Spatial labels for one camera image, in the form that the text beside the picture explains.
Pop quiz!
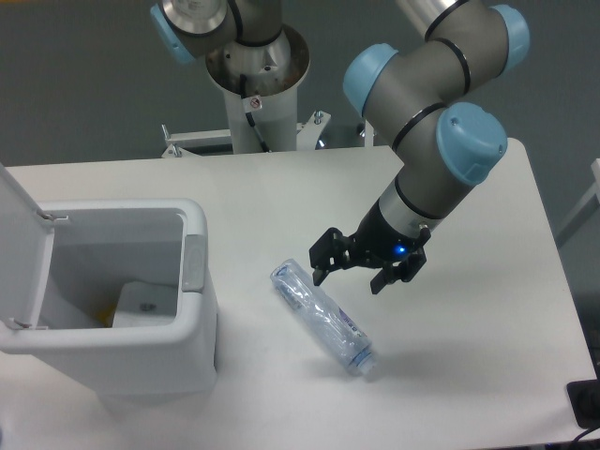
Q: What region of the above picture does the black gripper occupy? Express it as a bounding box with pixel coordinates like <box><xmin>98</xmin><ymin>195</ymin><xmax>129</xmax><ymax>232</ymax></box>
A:
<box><xmin>309</xmin><ymin>202</ymin><xmax>430</xmax><ymax>294</ymax></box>

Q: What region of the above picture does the clear plastic water bottle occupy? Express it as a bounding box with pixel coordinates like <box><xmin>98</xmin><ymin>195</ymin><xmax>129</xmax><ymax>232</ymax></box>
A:
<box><xmin>270</xmin><ymin>259</ymin><xmax>377</xmax><ymax>376</ymax></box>

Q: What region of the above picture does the white plastic wrapper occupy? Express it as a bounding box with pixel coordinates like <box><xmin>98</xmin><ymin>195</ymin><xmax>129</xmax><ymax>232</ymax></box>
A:
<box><xmin>112</xmin><ymin>281</ymin><xmax>178</xmax><ymax>328</ymax></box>

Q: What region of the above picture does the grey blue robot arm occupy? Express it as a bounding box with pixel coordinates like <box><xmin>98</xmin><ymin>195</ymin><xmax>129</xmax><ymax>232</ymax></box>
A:
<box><xmin>150</xmin><ymin>1</ymin><xmax>531</xmax><ymax>293</ymax></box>

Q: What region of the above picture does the yellow trash item in bin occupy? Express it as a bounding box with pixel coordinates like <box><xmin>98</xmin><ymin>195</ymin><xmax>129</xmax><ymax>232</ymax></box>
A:
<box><xmin>95</xmin><ymin>305</ymin><xmax>117</xmax><ymax>328</ymax></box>

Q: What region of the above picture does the white trash can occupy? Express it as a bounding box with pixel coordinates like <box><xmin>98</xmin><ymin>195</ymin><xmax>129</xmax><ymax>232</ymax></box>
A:
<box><xmin>1</xmin><ymin>200</ymin><xmax>217</xmax><ymax>395</ymax></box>

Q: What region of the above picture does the white trash can lid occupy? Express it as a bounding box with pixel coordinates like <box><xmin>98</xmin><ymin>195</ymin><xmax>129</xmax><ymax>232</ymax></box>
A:
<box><xmin>1</xmin><ymin>168</ymin><xmax>69</xmax><ymax>330</ymax></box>

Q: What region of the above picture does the black device at table edge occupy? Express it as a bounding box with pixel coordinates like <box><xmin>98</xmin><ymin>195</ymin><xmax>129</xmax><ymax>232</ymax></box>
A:
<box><xmin>566</xmin><ymin>380</ymin><xmax>599</xmax><ymax>428</ymax></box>

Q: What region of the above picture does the white metal base frame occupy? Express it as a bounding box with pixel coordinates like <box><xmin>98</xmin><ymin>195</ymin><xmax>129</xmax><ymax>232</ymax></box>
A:
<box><xmin>160</xmin><ymin>110</ymin><xmax>383</xmax><ymax>158</ymax></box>

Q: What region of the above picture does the black cable on pedestal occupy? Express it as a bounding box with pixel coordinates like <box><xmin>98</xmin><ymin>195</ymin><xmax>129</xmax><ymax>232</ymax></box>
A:
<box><xmin>238</xmin><ymin>73</ymin><xmax>273</xmax><ymax>154</ymax></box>

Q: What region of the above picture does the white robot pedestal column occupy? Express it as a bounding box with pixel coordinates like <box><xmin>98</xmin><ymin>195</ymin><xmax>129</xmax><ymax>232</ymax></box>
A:
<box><xmin>205</xmin><ymin>24</ymin><xmax>309</xmax><ymax>154</ymax></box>

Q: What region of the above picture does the white frame at right edge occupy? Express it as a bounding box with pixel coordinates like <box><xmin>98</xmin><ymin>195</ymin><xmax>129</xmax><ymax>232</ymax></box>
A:
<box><xmin>555</xmin><ymin>158</ymin><xmax>599</xmax><ymax>248</ymax></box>

